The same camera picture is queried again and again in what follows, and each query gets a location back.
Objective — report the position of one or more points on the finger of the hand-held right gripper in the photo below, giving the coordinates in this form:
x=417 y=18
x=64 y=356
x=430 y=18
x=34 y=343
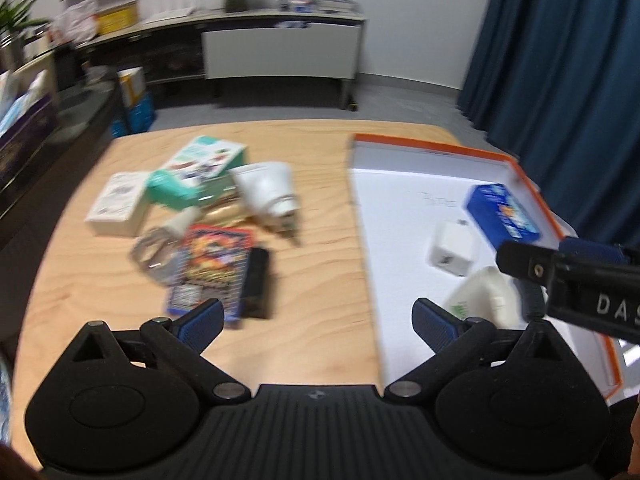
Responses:
x=525 y=262
x=592 y=250

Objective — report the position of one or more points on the blue white small box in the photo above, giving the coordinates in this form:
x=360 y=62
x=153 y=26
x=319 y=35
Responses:
x=305 y=4

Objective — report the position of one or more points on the teal bandage box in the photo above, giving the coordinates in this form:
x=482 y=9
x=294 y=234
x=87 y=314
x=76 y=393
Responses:
x=195 y=170

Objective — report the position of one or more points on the purple decorated tin tray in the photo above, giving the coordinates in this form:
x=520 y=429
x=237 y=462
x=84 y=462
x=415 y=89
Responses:
x=22 y=145

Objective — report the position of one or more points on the white plug-in device amber bottle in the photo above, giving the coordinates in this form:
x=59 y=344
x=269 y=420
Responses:
x=267 y=190

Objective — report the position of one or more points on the orange white cardboard box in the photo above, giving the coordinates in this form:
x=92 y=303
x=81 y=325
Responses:
x=400 y=240

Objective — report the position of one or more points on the blue curtain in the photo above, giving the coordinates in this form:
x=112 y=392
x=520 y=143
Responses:
x=565 y=85

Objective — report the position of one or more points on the dark glass coffee table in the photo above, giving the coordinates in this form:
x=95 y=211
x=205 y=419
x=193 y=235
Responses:
x=70 y=125

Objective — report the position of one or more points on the white cube charger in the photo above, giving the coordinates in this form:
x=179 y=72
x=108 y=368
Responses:
x=450 y=249

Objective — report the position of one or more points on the white router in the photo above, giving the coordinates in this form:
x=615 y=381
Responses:
x=167 y=5

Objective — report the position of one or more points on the white grey tv cabinet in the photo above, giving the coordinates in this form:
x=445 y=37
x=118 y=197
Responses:
x=280 y=52

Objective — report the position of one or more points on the colourful card box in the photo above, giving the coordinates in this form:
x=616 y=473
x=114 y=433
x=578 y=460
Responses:
x=215 y=270

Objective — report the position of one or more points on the clear faceted bottle white cap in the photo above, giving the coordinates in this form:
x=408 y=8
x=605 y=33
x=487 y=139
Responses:
x=157 y=252

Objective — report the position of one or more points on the large leafy potted plant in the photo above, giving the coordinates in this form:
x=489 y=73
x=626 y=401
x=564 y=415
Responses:
x=15 y=25

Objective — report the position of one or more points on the blue wrapped pack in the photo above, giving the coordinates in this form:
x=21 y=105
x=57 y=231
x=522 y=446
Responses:
x=137 y=117

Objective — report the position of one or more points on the white plug-in device green button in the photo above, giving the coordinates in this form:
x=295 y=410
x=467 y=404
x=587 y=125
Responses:
x=485 y=295

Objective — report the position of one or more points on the white adapter box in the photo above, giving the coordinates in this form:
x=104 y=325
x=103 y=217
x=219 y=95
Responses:
x=117 y=203

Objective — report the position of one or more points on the black rectangular device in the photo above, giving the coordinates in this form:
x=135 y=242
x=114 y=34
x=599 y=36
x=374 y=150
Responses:
x=259 y=282

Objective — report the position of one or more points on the white plastic bag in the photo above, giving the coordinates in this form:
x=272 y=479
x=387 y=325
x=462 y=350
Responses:
x=75 y=20

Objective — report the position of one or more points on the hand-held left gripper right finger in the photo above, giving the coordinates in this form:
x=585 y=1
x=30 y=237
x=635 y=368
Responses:
x=436 y=326

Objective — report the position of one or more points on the yellow box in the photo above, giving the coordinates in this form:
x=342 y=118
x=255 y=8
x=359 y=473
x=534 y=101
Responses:
x=117 y=17

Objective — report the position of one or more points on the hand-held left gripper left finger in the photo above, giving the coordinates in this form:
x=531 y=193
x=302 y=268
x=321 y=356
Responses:
x=202 y=324

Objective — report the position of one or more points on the white yellow carton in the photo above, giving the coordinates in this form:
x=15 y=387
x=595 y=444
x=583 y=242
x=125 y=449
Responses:
x=131 y=87

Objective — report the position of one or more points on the blue cartoon print tin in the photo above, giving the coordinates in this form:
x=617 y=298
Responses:
x=502 y=212

